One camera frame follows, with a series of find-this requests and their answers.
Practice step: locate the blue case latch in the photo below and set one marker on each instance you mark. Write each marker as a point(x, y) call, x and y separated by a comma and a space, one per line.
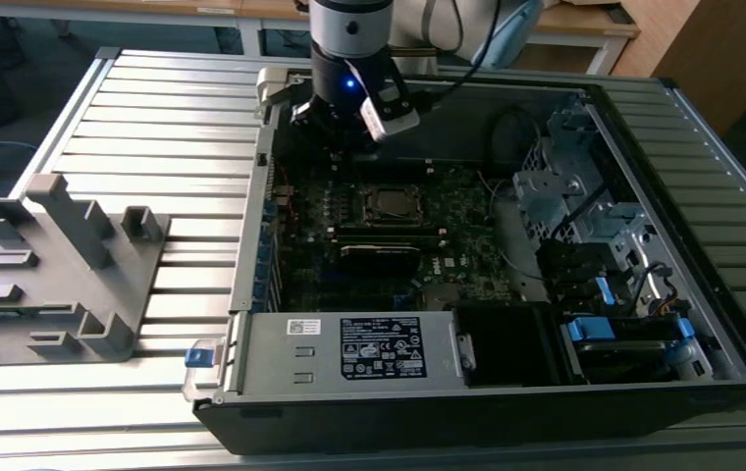
point(198, 357)

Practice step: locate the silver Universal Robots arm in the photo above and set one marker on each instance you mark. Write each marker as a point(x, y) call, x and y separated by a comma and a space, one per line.
point(347, 24)

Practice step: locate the black hard disk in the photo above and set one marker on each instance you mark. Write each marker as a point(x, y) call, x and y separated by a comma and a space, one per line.
point(616, 360)

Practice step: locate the green motherboard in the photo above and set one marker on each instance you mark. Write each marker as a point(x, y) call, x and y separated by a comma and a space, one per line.
point(472, 245)

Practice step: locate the metal drive cage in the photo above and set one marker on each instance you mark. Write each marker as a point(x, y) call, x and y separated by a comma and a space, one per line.
point(544, 191)

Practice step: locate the black plastic fan shroud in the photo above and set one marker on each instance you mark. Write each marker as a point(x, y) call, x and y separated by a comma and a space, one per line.
point(510, 343)

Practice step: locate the black PC case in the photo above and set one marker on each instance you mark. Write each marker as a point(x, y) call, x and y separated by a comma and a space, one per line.
point(478, 422)

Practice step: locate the black RAM slot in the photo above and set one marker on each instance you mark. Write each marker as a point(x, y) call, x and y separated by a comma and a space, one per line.
point(386, 233)
point(386, 242)
point(386, 238)
point(386, 228)

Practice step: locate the black graphics card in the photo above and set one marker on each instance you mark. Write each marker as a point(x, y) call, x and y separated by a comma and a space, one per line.
point(380, 259)

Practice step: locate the CPU with silver top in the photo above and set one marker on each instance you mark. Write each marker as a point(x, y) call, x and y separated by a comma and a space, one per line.
point(392, 200)

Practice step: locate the wooden desk white frame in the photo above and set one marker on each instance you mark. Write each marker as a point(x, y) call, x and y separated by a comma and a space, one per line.
point(118, 4)
point(569, 27)

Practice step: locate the grey plastic parts rack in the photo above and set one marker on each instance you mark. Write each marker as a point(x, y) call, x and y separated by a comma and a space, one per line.
point(59, 294)

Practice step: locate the silver power supply unit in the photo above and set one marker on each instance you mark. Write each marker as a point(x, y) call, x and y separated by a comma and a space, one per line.
point(269, 358)

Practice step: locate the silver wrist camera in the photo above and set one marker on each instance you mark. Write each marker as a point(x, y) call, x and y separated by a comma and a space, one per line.
point(389, 118)

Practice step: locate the silver chipset heatsink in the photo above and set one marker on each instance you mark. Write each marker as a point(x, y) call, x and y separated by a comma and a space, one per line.
point(444, 293)

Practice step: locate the blue drive carrier latch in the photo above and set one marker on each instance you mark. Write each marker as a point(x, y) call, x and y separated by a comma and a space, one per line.
point(603, 290)
point(684, 328)
point(588, 328)

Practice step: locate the grey metal support bracket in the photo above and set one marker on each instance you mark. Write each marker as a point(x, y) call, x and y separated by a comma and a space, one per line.
point(510, 235)

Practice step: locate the wooden cabinet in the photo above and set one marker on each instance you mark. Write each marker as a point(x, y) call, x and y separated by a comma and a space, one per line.
point(707, 49)

